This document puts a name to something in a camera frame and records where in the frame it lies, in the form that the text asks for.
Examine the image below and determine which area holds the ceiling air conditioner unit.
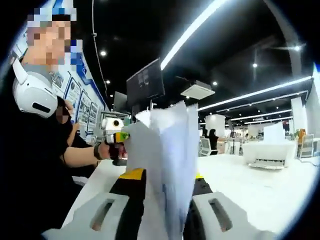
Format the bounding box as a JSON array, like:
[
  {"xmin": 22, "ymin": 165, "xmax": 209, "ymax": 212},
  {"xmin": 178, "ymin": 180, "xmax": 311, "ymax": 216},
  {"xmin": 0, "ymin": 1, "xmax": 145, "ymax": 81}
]
[{"xmin": 179, "ymin": 79, "xmax": 216, "ymax": 100}]

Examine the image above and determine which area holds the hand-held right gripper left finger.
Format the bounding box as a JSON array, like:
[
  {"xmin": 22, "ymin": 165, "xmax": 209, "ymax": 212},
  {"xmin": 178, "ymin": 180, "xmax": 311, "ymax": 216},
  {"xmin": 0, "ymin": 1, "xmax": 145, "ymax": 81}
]
[{"xmin": 41, "ymin": 168, "xmax": 148, "ymax": 240}]

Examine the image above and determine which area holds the large black monitor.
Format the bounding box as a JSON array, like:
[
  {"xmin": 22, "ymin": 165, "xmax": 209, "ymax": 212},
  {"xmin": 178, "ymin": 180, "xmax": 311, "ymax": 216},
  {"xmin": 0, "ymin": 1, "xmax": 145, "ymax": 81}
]
[{"xmin": 125, "ymin": 57, "xmax": 166, "ymax": 108}]

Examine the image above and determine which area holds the white worn neck device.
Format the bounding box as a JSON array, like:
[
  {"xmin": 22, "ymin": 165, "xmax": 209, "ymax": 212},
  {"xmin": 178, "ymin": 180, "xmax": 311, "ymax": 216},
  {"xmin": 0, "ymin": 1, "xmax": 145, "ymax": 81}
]
[{"xmin": 11, "ymin": 56, "xmax": 59, "ymax": 119}]

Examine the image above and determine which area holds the blue framed wall poster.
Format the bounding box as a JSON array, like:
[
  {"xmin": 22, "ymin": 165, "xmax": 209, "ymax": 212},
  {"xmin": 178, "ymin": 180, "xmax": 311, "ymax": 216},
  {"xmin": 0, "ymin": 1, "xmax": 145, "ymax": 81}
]
[{"xmin": 49, "ymin": 53, "xmax": 109, "ymax": 138}]

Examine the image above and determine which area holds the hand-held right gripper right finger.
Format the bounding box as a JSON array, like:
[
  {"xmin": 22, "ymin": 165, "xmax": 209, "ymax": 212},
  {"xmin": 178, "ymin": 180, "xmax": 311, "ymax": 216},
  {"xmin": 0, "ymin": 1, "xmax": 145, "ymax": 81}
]
[{"xmin": 183, "ymin": 171, "xmax": 277, "ymax": 240}]

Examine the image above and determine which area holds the white ceiling light strip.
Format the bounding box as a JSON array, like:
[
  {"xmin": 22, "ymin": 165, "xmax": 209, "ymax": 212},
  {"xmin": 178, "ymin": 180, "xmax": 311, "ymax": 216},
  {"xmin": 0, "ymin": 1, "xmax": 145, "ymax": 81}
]
[
  {"xmin": 197, "ymin": 75, "xmax": 313, "ymax": 113},
  {"xmin": 159, "ymin": 0, "xmax": 227, "ymax": 71}
]

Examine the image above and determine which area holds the pile of white printing papers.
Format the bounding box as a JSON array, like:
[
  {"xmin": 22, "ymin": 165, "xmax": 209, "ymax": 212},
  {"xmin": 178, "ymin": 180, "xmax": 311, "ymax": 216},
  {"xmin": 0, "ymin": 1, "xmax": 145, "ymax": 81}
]
[{"xmin": 124, "ymin": 100, "xmax": 201, "ymax": 240}]

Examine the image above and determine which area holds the white office chair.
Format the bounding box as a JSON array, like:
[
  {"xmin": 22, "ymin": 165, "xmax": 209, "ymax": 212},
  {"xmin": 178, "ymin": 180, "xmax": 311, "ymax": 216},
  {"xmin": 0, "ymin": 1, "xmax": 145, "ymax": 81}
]
[
  {"xmin": 299, "ymin": 133, "xmax": 315, "ymax": 159},
  {"xmin": 199, "ymin": 138, "xmax": 213, "ymax": 156}
]

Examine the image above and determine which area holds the small black monitor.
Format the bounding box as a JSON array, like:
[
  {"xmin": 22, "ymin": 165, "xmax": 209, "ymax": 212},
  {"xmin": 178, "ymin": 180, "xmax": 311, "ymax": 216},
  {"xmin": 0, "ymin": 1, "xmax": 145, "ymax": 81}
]
[{"xmin": 112, "ymin": 91, "xmax": 129, "ymax": 112}]

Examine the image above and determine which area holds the white printer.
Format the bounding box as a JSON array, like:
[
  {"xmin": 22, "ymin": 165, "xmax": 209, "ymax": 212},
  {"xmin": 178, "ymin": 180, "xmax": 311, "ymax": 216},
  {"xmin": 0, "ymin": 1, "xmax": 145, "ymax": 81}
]
[{"xmin": 241, "ymin": 123, "xmax": 299, "ymax": 171}]

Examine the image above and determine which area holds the row of office desks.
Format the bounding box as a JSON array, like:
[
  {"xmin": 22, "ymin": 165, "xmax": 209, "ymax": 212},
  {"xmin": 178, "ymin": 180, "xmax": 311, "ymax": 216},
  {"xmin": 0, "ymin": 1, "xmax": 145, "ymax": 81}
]
[{"xmin": 219, "ymin": 124, "xmax": 301, "ymax": 155}]

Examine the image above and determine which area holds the person's left hand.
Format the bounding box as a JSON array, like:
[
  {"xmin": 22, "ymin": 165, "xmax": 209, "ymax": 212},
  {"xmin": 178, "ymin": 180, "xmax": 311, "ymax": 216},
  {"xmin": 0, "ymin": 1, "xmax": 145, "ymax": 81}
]
[{"xmin": 98, "ymin": 141, "xmax": 112, "ymax": 161}]

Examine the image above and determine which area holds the black wristband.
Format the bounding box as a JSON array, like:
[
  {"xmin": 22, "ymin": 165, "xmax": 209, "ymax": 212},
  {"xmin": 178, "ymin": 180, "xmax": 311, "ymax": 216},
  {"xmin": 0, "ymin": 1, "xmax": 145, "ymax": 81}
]
[{"xmin": 93, "ymin": 143, "xmax": 103, "ymax": 161}]

